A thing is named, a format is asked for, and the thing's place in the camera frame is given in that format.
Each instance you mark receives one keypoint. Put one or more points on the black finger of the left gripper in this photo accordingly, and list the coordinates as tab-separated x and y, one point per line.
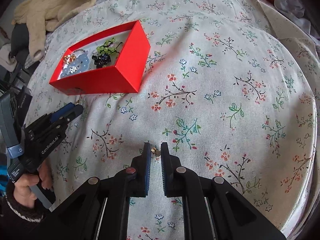
73	114

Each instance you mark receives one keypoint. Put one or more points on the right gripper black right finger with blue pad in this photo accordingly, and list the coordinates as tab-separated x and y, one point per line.
212	208

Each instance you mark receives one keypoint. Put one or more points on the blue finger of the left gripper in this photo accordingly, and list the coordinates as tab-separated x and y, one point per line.
57	114

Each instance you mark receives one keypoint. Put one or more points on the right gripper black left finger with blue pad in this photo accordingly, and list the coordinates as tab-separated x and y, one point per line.
109	213

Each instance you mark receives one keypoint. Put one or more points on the gold ring earrings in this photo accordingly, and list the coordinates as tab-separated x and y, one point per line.
67	59

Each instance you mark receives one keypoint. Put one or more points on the green bead ornament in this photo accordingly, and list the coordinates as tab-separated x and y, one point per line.
109	47

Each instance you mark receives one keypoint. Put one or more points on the red jewelry box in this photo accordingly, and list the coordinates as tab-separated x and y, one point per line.
122	75

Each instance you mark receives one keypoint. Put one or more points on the person's left hand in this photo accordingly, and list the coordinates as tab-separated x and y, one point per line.
22	192

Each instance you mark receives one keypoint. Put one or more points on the black small box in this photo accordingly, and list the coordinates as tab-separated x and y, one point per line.
24	98

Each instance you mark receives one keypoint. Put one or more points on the beige quilted jacket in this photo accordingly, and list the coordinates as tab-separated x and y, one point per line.
41	16

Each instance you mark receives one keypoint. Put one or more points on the floral bed sheet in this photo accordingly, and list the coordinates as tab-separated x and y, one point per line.
232	86

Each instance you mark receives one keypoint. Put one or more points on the grey crumpled clothing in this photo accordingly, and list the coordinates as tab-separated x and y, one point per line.
294	10

